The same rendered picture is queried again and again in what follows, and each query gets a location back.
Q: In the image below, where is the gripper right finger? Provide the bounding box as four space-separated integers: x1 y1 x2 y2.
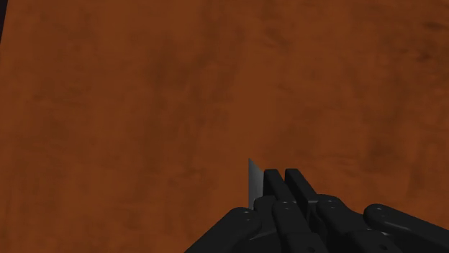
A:
284 167 449 253

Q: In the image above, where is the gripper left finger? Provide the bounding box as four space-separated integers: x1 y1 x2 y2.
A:
183 168 329 253

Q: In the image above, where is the grey flat pointed thing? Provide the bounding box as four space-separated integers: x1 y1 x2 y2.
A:
248 157 265 211

